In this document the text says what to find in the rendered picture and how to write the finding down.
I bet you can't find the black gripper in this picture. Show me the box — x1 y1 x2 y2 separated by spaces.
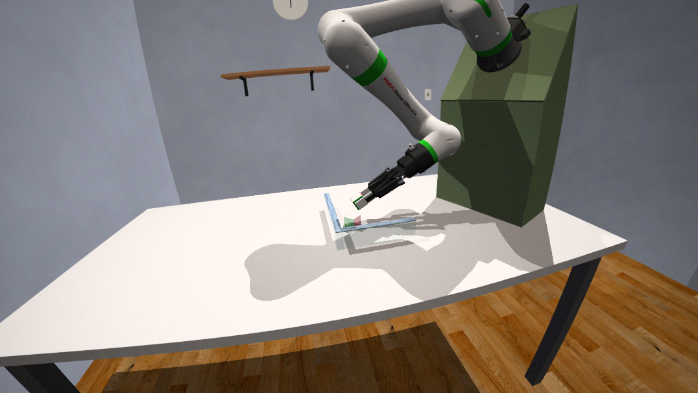
355 156 418 209

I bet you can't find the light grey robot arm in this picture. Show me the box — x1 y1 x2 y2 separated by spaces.
318 0 531 174

